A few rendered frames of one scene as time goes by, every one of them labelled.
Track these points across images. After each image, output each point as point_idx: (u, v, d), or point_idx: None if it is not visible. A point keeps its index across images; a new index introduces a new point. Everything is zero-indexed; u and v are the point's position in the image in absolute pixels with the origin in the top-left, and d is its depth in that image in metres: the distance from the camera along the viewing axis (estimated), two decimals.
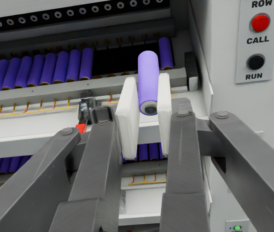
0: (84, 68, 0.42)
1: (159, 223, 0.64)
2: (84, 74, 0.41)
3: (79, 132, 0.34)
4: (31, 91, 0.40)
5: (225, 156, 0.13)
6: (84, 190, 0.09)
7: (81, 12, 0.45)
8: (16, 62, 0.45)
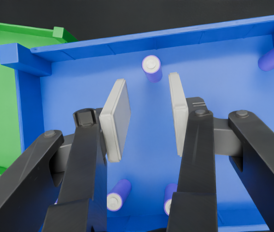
0: None
1: None
2: None
3: None
4: None
5: (244, 156, 0.13)
6: (72, 193, 0.09)
7: None
8: None
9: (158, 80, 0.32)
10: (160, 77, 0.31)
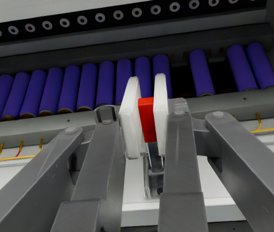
0: (142, 86, 0.28)
1: None
2: (144, 95, 0.28)
3: (148, 136, 0.20)
4: (66, 120, 0.27)
5: (221, 156, 0.13)
6: (86, 190, 0.09)
7: (135, 14, 0.30)
8: (40, 77, 0.32)
9: (161, 59, 0.30)
10: (157, 63, 0.30)
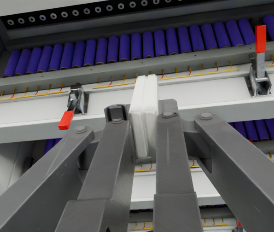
0: (237, 37, 0.44)
1: None
2: (240, 42, 0.44)
3: (259, 47, 0.37)
4: (193, 55, 0.43)
5: (209, 157, 0.14)
6: (94, 189, 0.09)
7: None
8: (162, 33, 0.48)
9: (245, 20, 0.46)
10: (243, 23, 0.46)
